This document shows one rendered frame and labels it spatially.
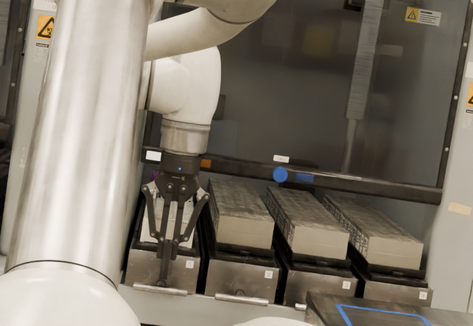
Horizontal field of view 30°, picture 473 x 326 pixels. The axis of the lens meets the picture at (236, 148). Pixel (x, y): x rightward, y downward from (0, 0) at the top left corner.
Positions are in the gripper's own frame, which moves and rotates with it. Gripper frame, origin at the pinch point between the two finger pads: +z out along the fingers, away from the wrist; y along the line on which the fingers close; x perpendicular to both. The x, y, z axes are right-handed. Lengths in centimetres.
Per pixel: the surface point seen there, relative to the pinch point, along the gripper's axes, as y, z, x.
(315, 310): -24.0, -1.6, 27.8
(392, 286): -44.1, -0.2, -2.2
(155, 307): 0.6, 10.0, -2.1
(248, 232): -15.5, -5.3, -9.7
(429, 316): -43.6, -2.0, 23.9
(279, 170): -19.6, -18.7, -7.5
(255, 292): -17.8, 4.6, -2.1
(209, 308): -9.6, 8.9, -2.1
